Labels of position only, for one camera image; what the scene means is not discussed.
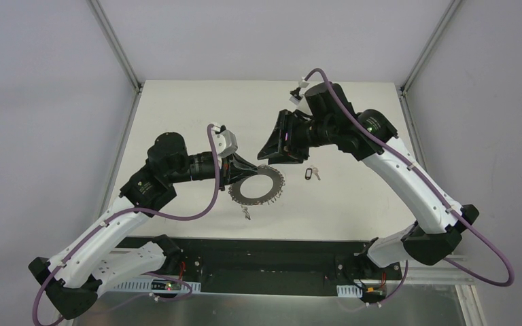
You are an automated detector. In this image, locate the black key tag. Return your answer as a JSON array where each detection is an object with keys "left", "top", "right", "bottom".
[{"left": 304, "top": 168, "right": 313, "bottom": 180}]

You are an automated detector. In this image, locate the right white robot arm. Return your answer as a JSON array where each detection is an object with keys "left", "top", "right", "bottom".
[{"left": 258, "top": 82, "right": 479, "bottom": 278}]

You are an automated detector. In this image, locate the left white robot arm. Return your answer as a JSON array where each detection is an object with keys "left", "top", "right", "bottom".
[{"left": 29, "top": 126, "right": 258, "bottom": 320}]

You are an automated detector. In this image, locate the black tag on disc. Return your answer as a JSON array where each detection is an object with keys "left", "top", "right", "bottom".
[{"left": 243, "top": 207, "right": 251, "bottom": 220}]

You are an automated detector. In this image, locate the left circuit board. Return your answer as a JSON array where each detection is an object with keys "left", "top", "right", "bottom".
[{"left": 151, "top": 279, "right": 183, "bottom": 291}]

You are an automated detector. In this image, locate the circuit board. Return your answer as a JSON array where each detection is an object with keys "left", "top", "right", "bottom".
[
  {"left": 151, "top": 279, "right": 183, "bottom": 291},
  {"left": 361, "top": 288, "right": 386, "bottom": 304}
]

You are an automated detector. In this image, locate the right circuit board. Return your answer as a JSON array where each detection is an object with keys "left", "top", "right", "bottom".
[{"left": 361, "top": 288, "right": 386, "bottom": 304}]

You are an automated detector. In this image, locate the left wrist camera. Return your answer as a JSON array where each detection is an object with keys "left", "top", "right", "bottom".
[{"left": 211, "top": 126, "right": 238, "bottom": 158}]

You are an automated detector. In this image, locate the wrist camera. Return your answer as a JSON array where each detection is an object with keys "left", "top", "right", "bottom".
[
  {"left": 290, "top": 79, "right": 312, "bottom": 115},
  {"left": 211, "top": 126, "right": 238, "bottom": 158}
]

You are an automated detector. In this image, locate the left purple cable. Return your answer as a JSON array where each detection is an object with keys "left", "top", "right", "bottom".
[{"left": 31, "top": 124, "right": 222, "bottom": 326}]

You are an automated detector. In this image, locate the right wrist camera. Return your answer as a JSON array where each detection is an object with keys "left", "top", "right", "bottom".
[{"left": 290, "top": 79, "right": 312, "bottom": 115}]

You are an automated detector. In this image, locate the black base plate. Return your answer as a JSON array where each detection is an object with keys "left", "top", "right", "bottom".
[{"left": 116, "top": 237, "right": 402, "bottom": 298}]

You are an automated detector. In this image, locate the white slotted cable duct right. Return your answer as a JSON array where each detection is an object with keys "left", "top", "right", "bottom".
[{"left": 336, "top": 285, "right": 362, "bottom": 298}]

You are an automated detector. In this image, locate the white slotted cable duct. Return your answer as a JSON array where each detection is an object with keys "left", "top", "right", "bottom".
[
  {"left": 336, "top": 285, "right": 362, "bottom": 298},
  {"left": 109, "top": 277, "right": 202, "bottom": 294}
]

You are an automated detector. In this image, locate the white slotted cable duct left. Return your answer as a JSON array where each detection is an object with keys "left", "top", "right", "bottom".
[{"left": 109, "top": 277, "right": 202, "bottom": 294}]

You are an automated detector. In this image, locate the right aluminium frame post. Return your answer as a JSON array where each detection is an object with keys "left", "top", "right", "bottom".
[{"left": 400, "top": 0, "right": 465, "bottom": 96}]

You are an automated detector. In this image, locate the aluminium frame post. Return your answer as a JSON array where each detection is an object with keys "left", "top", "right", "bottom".
[
  {"left": 86, "top": 0, "right": 143, "bottom": 94},
  {"left": 400, "top": 0, "right": 465, "bottom": 96}
]

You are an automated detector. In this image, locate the left aluminium frame post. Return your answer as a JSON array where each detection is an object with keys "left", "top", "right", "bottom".
[{"left": 86, "top": 0, "right": 143, "bottom": 94}]

